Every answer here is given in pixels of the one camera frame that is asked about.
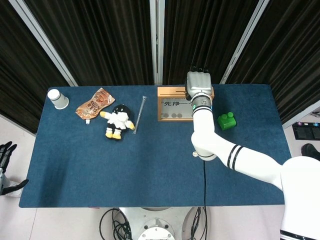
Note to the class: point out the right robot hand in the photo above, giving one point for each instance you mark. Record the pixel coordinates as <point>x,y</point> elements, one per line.
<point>200,82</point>

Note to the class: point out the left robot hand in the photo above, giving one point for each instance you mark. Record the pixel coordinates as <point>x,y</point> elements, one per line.
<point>5,155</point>

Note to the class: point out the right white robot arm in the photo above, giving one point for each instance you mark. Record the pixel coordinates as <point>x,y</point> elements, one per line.
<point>205,135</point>

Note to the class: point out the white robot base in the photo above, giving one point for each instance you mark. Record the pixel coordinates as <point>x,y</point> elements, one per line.
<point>155,225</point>

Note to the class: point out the silver coin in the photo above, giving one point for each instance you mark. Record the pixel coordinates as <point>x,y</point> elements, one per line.
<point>173,115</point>
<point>179,115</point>
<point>165,115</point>
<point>194,154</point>

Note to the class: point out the dark pleated curtain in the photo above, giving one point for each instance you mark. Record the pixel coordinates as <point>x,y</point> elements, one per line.
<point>287,50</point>
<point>200,37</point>
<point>100,37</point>
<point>15,62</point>

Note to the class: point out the green toy block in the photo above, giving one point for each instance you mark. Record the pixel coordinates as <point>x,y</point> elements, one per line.
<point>227,123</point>

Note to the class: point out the white paper cup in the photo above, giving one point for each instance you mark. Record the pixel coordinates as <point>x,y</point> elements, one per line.
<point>58,100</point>

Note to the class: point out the black white plush toy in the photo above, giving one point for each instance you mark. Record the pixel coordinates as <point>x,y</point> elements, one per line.
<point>120,117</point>

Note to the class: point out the orange snack pouch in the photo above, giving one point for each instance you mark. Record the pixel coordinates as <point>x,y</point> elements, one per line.
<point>95,105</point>

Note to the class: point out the blue table mat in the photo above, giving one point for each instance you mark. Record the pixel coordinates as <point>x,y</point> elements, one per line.
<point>125,170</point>

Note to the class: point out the black box with stickers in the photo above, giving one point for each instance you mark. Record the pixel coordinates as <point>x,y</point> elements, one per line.
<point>306,132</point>

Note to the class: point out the black shoe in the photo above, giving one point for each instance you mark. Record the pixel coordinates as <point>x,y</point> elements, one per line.
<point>311,150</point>

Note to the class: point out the wooden coin box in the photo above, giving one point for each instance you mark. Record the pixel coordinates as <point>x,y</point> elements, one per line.
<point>170,92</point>

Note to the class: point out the grey metal frame post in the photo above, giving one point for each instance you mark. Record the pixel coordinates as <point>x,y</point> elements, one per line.
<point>300,116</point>
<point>44,42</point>
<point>244,42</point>
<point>156,37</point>

